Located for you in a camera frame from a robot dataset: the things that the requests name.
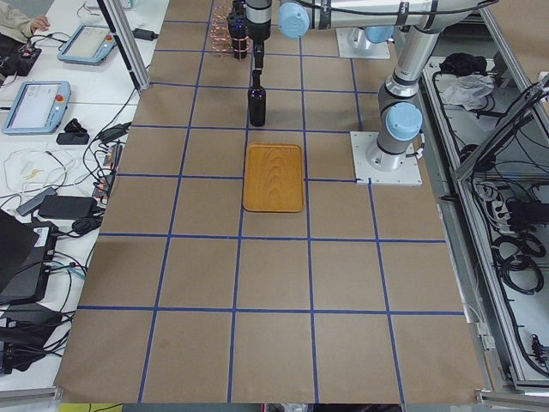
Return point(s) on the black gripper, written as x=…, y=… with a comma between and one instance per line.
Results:
x=257, y=33

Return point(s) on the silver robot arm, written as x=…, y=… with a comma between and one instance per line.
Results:
x=295, y=18
x=400, y=119

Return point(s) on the person forearm beige sleeve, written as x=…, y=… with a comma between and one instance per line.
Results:
x=18, y=26

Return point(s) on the wooden tray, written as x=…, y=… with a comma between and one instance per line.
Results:
x=273, y=178

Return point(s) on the blue teach pendant far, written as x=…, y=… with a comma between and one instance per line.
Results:
x=89, y=45

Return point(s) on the blue teach pendant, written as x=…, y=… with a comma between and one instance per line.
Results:
x=38, y=108
x=89, y=45

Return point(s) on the black cloth bundle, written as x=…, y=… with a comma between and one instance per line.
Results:
x=464, y=64

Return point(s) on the white crumpled cloth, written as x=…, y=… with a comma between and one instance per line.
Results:
x=470, y=92

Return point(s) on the blue teach pendant near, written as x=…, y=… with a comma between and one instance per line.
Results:
x=38, y=108

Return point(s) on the black power brick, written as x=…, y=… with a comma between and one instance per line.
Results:
x=66, y=207

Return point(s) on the black laptop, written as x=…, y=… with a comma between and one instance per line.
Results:
x=26, y=252

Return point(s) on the copper wire bottle basket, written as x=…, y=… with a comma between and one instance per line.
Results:
x=220, y=38

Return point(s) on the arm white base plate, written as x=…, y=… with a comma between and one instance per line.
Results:
x=374, y=167
x=364, y=42

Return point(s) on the aluminium frame post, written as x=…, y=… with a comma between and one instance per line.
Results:
x=118, y=23

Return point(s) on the aluminium side frame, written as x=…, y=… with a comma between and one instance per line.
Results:
x=495, y=161

